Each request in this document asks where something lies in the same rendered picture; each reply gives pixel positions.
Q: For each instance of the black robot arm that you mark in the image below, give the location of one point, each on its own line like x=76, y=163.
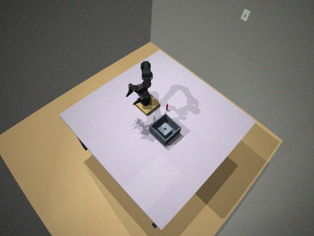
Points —
x=147, y=75

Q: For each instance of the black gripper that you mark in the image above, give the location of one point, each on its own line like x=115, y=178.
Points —
x=141, y=98

